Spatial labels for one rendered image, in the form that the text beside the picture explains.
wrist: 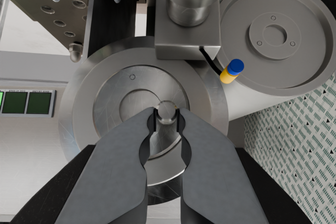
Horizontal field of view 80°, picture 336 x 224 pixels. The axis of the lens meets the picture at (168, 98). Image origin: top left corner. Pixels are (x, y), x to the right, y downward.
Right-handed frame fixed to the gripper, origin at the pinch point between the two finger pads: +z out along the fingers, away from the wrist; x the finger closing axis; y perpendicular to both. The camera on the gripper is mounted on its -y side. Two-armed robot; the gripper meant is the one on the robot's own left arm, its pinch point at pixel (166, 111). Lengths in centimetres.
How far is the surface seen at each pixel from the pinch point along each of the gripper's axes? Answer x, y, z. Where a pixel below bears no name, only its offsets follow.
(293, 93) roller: 10.8, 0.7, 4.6
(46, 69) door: -182, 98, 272
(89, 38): -7.9, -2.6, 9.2
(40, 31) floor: -156, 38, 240
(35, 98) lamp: -33.1, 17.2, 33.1
